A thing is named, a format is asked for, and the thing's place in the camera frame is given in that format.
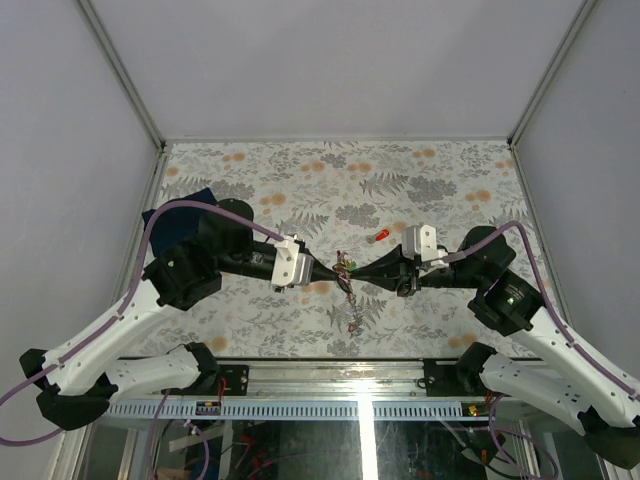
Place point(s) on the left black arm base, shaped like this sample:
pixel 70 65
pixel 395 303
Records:
pixel 230 380

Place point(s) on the red handled metal keyring holder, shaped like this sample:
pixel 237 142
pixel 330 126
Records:
pixel 344 267

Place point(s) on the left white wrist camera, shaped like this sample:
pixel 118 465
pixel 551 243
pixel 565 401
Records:
pixel 292 262

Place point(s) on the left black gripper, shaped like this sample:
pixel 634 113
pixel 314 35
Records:
pixel 319 272

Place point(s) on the aluminium front rail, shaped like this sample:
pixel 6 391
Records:
pixel 350 375

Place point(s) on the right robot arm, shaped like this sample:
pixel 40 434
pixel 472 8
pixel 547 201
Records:
pixel 589 393

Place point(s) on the right aluminium corner post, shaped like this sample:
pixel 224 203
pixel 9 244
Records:
pixel 576 26

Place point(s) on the left aluminium corner post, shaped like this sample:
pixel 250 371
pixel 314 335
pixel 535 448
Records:
pixel 105 44

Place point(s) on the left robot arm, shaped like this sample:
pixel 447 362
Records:
pixel 196 243

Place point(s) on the far red key tag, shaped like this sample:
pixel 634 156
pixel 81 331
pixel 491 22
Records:
pixel 378 236

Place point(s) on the slotted white cable duct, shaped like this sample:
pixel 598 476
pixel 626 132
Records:
pixel 286 410

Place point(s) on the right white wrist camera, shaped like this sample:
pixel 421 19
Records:
pixel 419 244

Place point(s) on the aluminium corner post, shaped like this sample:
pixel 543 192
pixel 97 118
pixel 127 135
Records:
pixel 105 44
pixel 576 26

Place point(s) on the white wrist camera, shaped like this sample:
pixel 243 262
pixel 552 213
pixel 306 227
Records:
pixel 292 262
pixel 419 244

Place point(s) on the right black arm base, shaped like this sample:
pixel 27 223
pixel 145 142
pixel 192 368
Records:
pixel 452 379

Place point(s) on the dark blue folded cloth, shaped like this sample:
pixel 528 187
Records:
pixel 177 224

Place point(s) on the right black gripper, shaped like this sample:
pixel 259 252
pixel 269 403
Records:
pixel 390 269

